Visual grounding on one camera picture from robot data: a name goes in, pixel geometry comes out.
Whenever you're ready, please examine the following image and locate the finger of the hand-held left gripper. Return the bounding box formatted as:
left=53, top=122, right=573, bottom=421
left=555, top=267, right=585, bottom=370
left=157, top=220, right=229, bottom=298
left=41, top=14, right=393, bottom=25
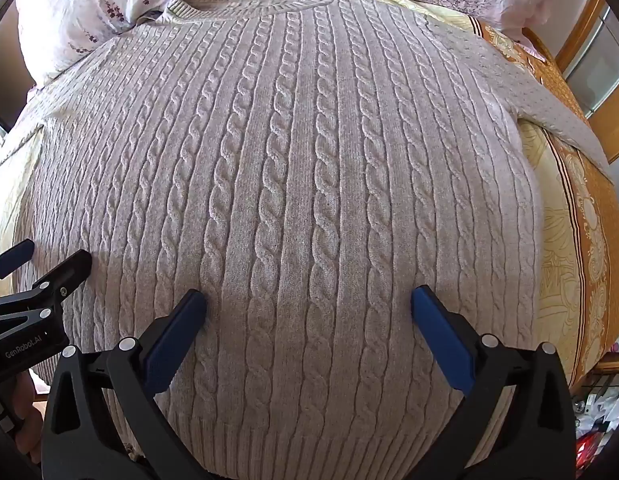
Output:
left=0, top=239, right=36, bottom=282
left=0, top=249, right=93, bottom=342

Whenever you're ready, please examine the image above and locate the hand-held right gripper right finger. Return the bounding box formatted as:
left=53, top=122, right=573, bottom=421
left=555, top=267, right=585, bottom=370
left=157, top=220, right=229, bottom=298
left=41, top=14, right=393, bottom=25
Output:
left=411, top=285, right=576, bottom=480

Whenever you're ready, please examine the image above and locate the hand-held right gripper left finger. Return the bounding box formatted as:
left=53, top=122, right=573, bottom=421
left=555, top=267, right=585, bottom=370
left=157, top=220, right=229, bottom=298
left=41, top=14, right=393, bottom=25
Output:
left=42, top=289, right=208, bottom=480

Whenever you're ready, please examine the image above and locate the beige cable-knit sweater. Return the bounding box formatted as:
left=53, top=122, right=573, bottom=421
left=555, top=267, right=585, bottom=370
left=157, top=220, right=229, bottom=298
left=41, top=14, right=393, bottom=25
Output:
left=0, top=0, right=611, bottom=479

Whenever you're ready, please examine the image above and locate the person's left hand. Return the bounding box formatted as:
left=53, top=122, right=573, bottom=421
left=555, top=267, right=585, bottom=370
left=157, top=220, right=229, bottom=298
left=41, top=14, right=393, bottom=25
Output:
left=9, top=371, right=46, bottom=466

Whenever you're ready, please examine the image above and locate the orange and yellow patterned bedsheet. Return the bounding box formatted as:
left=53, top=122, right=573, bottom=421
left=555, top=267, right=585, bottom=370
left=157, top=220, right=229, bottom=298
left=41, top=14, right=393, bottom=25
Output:
left=0, top=0, right=619, bottom=396

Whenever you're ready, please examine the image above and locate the pile of clutter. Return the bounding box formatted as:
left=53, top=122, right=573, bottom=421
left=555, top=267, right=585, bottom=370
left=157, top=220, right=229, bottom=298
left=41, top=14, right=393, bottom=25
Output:
left=572, top=330, right=619, bottom=463

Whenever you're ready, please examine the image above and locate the pink pillow with purple flowers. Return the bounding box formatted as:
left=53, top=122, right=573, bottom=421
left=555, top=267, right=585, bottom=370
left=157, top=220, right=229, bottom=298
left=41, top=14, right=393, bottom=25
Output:
left=16, top=0, right=290, bottom=87

